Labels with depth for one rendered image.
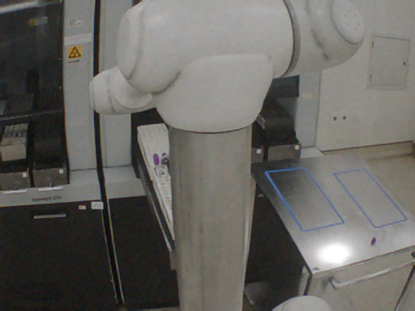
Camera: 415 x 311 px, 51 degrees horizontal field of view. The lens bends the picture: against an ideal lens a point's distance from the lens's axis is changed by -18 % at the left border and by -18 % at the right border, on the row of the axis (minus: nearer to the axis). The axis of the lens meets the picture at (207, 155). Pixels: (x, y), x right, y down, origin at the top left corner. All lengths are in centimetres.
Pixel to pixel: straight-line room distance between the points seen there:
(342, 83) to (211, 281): 276
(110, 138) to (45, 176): 29
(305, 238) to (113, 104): 62
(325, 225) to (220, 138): 86
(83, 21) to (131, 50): 110
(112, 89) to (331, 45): 59
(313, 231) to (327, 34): 87
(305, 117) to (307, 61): 135
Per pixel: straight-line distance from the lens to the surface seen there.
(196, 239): 66
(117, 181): 175
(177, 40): 53
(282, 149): 186
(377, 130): 371
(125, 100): 106
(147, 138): 173
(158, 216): 144
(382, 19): 344
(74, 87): 169
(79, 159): 180
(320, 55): 62
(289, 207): 147
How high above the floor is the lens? 161
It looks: 27 degrees down
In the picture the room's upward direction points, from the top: 2 degrees clockwise
